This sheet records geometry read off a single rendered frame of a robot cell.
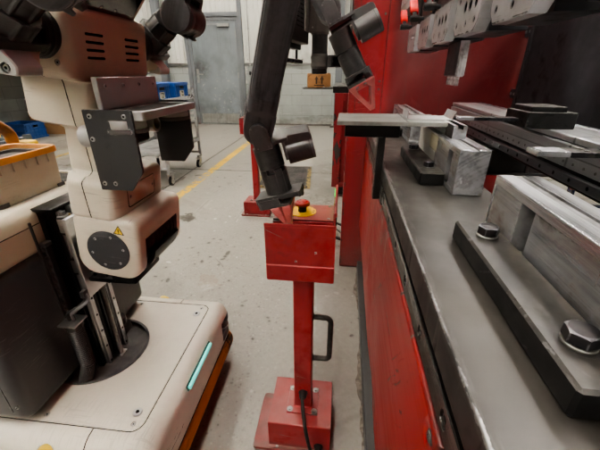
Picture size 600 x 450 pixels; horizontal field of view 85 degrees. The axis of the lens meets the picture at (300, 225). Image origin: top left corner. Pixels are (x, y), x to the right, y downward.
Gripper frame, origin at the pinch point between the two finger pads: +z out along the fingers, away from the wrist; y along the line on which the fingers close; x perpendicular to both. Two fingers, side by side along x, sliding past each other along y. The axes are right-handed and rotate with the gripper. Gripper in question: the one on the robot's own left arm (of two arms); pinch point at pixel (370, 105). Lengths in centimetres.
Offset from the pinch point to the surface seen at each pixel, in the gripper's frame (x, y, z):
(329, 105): 67, 689, 37
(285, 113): 164, 687, 4
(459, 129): -15.4, -12.4, 12.7
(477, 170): -13.2, -25.5, 18.4
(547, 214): -11, -57, 13
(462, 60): -22.1, -5.3, 0.1
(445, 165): -9.2, -17.2, 17.8
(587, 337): -7, -72, 15
